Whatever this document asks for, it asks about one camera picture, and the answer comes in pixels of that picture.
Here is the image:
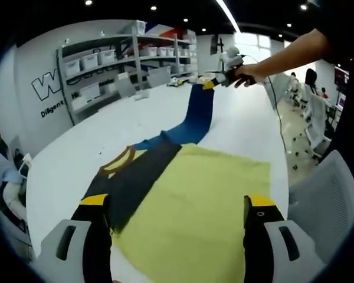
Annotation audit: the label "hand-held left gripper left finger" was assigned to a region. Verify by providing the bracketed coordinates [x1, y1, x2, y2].
[35, 193, 113, 283]

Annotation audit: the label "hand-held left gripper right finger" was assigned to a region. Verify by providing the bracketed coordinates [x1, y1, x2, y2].
[242, 193, 328, 283]

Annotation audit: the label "yellow blue grey garment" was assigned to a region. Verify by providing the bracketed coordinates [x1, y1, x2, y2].
[81, 82, 272, 283]

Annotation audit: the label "person's right hand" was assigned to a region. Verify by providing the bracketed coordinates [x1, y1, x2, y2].
[234, 64, 268, 89]

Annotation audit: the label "idle hand-held gripper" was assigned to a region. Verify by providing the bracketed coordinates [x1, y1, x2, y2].
[168, 75, 213, 88]

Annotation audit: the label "long ceiling light strip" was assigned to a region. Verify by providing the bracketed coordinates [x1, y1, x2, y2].
[215, 0, 242, 34]

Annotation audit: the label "grey mesh office chair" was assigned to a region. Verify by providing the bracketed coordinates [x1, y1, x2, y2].
[288, 149, 354, 268]

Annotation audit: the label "white crumpled cloth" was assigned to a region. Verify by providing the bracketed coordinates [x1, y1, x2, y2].
[134, 89, 151, 101]

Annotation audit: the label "white office chair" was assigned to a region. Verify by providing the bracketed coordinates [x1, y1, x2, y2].
[305, 93, 334, 162]
[288, 75, 306, 108]

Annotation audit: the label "grey shelving unit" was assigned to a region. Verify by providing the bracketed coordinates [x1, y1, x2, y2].
[56, 20, 199, 124]

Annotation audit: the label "ceiling spot lights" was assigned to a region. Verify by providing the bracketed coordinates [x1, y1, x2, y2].
[84, 0, 309, 38]

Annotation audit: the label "person's black clothing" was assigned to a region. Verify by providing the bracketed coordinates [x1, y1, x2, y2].
[314, 11, 354, 166]

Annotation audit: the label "white lidded box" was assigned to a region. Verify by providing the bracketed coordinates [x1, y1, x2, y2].
[78, 82, 101, 103]

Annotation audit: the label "row of white storage bins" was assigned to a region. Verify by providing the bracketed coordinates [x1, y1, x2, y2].
[64, 20, 197, 74]

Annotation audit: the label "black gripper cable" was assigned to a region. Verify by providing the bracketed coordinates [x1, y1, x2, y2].
[238, 54, 287, 154]

